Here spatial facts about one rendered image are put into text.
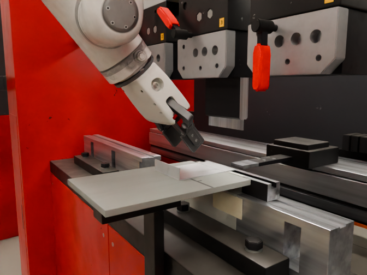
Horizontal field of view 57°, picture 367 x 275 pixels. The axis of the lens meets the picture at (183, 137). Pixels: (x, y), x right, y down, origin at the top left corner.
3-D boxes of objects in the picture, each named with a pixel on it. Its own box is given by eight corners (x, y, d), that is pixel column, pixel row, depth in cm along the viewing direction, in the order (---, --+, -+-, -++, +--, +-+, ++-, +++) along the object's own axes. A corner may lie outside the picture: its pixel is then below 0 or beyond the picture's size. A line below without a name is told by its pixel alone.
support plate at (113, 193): (67, 184, 58) (66, 179, 58) (190, 165, 73) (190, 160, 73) (105, 217, 44) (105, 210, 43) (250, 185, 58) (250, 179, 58)
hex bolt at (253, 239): (241, 247, 53) (241, 238, 53) (253, 243, 55) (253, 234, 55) (253, 255, 51) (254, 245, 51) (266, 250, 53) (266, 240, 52)
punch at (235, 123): (205, 125, 69) (205, 78, 67) (212, 125, 70) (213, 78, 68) (238, 130, 60) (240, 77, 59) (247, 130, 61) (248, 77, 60)
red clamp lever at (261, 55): (248, 91, 47) (250, 19, 46) (268, 91, 49) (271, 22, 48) (258, 91, 46) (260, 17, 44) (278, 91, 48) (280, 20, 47)
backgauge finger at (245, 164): (217, 167, 73) (217, 144, 72) (295, 154, 87) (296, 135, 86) (258, 180, 63) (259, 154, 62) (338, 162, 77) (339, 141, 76)
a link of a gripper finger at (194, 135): (193, 113, 55) (213, 142, 58) (182, 112, 57) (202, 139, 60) (181, 127, 54) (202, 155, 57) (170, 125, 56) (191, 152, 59)
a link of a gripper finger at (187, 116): (188, 102, 51) (197, 126, 55) (154, 88, 55) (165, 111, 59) (183, 108, 50) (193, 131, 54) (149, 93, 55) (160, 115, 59)
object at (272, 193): (196, 175, 72) (196, 161, 71) (207, 173, 74) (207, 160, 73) (267, 202, 55) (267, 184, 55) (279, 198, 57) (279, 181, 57)
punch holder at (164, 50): (135, 79, 86) (133, 12, 83) (163, 80, 90) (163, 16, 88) (165, 79, 73) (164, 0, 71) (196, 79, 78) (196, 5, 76)
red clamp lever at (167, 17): (156, 4, 66) (177, 31, 61) (173, 6, 68) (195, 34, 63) (153, 12, 67) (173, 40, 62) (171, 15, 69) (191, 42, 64)
